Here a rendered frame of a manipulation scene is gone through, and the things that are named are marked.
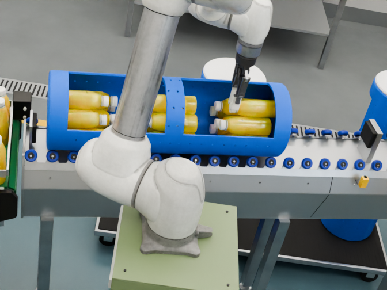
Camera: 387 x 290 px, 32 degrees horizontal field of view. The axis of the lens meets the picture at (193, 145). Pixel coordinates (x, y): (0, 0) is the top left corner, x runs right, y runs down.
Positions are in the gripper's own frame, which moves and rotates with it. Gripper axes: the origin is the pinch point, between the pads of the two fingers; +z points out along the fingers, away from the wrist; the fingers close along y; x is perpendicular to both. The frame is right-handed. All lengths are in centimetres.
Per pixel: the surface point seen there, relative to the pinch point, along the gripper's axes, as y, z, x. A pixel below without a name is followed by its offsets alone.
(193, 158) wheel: -10.0, 20.9, 13.6
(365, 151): -1, 21, -60
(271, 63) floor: 222, 118, -103
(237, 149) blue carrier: -13.0, 13.5, -1.2
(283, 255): 15, 103, -51
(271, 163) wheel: -10.7, 21.3, -17.1
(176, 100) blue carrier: -7.2, -3.0, 23.8
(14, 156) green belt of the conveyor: -3, 29, 79
